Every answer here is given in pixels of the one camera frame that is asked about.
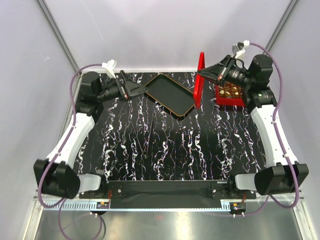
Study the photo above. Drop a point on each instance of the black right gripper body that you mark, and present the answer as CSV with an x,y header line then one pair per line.
x,y
236,75

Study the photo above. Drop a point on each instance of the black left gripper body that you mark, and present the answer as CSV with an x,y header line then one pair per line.
x,y
111,91

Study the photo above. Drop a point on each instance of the red box lid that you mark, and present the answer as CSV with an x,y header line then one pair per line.
x,y
199,82

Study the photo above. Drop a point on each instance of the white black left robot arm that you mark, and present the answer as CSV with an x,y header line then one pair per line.
x,y
55,174

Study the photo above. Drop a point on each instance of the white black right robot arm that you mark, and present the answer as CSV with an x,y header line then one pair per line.
x,y
283,173

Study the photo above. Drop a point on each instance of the red chocolate box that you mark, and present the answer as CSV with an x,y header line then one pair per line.
x,y
229,95

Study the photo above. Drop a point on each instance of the dark green gold-rimmed tray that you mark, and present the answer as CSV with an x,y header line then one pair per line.
x,y
173,96

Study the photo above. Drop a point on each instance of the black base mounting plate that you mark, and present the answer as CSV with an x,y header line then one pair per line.
x,y
168,195

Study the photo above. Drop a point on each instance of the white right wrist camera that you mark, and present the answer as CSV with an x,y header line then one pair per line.
x,y
239,49

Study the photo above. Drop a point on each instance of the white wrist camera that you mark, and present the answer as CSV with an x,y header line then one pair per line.
x,y
239,49
109,68

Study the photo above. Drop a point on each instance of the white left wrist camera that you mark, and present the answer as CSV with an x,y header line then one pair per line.
x,y
109,68

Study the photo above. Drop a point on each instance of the aluminium frame post left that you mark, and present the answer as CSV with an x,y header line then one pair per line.
x,y
57,33

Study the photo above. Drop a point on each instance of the aluminium frame post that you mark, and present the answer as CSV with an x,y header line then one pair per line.
x,y
57,33
282,22

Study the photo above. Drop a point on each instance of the aluminium frame post right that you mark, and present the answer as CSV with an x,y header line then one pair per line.
x,y
282,22

